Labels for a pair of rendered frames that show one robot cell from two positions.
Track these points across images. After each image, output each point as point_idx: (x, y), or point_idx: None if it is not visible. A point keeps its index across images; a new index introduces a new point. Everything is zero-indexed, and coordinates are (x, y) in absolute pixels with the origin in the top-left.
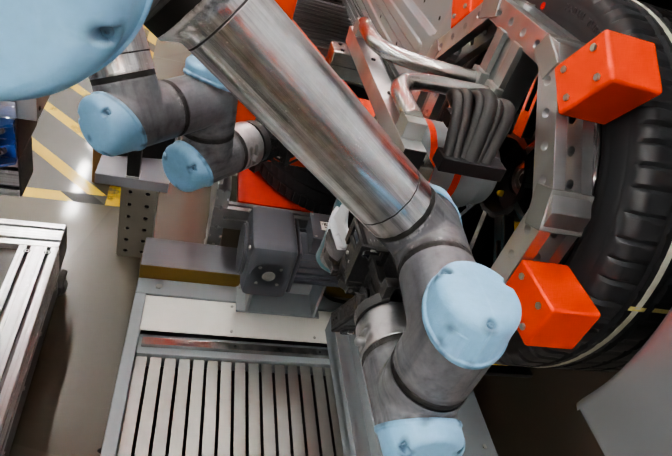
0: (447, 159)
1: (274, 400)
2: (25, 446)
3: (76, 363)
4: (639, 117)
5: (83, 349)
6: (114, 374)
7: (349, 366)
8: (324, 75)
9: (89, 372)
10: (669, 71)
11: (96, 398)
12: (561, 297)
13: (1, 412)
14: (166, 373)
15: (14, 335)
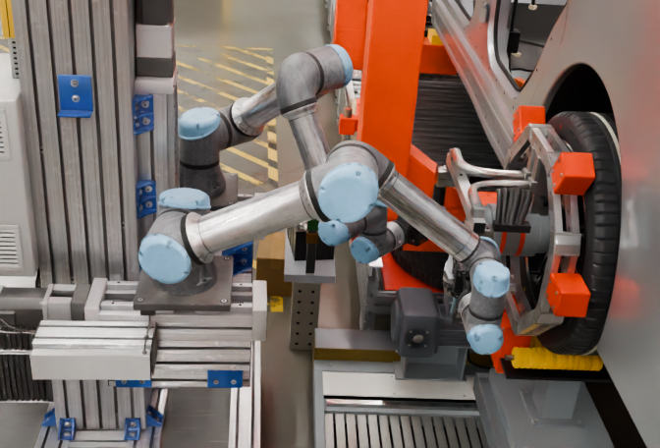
0: (497, 225)
1: (436, 444)
2: None
3: (280, 423)
4: (594, 190)
5: (283, 415)
6: (309, 429)
7: (494, 409)
8: (424, 199)
9: (291, 428)
10: (610, 163)
11: (301, 444)
12: (568, 287)
13: (258, 427)
14: (349, 423)
15: (250, 388)
